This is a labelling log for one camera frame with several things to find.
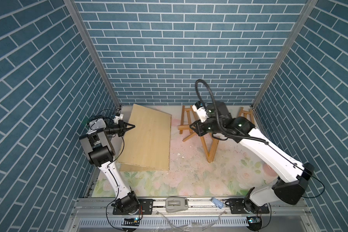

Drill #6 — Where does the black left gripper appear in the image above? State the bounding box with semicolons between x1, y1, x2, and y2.
104;120;133;137

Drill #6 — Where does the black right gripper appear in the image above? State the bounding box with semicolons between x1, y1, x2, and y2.
188;119;223;136

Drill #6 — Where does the wooden easel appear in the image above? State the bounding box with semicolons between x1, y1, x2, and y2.
182;131;220;163
238;107;255;124
178;105;197;134

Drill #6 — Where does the plywood board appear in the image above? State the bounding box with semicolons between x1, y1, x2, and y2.
118;104;172;171
120;163;156;172

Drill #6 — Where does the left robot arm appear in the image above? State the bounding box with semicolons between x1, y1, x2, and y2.
79;116;140;215

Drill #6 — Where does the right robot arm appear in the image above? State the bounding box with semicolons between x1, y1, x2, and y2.
189;117;314;214

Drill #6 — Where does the pink cup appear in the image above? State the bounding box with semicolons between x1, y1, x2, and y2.
263;163;278;177

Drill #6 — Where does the left green circuit board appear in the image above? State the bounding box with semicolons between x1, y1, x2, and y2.
122;217;141;227

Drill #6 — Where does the green circuit board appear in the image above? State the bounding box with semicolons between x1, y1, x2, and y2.
122;217;141;227
246;217;263;232

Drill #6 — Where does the right green circuit board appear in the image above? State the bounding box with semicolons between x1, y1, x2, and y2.
246;217;263;232

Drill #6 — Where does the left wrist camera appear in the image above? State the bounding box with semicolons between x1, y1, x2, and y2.
113;113;124;124

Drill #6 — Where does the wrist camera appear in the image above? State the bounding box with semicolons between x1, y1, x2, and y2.
113;113;124;124
191;103;210;123

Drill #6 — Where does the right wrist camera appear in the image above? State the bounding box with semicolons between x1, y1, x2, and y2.
191;103;210;123

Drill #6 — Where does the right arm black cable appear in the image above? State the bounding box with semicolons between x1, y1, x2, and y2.
194;79;325;199

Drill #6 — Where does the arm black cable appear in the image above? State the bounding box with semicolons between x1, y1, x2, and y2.
194;79;325;199
86;108;144;231

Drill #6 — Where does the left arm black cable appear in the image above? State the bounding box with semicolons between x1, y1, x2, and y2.
86;108;144;231

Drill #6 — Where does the grey remote on rail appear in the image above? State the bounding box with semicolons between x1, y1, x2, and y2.
165;197;189;213

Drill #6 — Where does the blue white object on rail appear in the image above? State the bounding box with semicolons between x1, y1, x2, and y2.
211;197;224;209

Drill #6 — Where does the aluminium front rail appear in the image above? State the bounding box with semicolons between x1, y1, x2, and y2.
65;196;320;232

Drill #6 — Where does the left aluminium corner post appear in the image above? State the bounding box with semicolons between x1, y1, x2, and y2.
64;0;122;108

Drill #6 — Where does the aluminium corner post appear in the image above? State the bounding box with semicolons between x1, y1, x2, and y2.
64;0;122;108
251;0;318;110

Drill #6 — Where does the right aluminium corner post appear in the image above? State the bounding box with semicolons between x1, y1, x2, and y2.
251;0;318;110

